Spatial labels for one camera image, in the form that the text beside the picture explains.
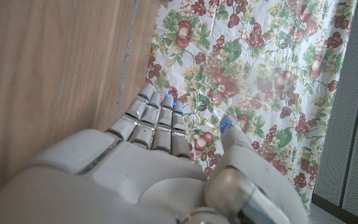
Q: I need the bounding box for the floral fruit print backdrop cloth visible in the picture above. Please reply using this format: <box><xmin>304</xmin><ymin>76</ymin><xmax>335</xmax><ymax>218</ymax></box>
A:
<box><xmin>144</xmin><ymin>0</ymin><xmax>358</xmax><ymax>216</ymax></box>

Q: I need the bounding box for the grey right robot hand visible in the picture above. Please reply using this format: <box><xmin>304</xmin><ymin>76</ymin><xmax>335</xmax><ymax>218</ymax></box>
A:
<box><xmin>0</xmin><ymin>83</ymin><xmax>310</xmax><ymax>224</ymax></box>

